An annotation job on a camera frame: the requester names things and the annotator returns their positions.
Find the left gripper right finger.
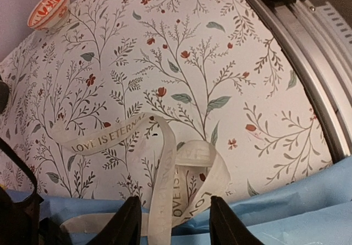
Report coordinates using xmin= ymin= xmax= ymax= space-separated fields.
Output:
xmin=209 ymin=195 xmax=263 ymax=245

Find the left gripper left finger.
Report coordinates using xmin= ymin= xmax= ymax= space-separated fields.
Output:
xmin=87 ymin=196 xmax=142 ymax=245

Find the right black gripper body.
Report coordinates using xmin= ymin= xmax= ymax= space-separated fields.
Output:
xmin=1 ymin=140 xmax=66 ymax=244

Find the cream printed ribbon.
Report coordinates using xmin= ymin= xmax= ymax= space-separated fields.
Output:
xmin=52 ymin=112 xmax=230 ymax=244

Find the blue wrapping paper sheet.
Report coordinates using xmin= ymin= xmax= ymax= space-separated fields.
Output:
xmin=5 ymin=156 xmax=352 ymax=245

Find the floral patterned table mat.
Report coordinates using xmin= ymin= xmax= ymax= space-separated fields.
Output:
xmin=1 ymin=0 xmax=332 ymax=206

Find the orange patterned bowl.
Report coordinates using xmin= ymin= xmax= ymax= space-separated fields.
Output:
xmin=27 ymin=0 xmax=70 ymax=30

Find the front aluminium rail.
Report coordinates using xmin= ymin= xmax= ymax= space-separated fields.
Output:
xmin=246 ymin=0 xmax=351 ymax=163

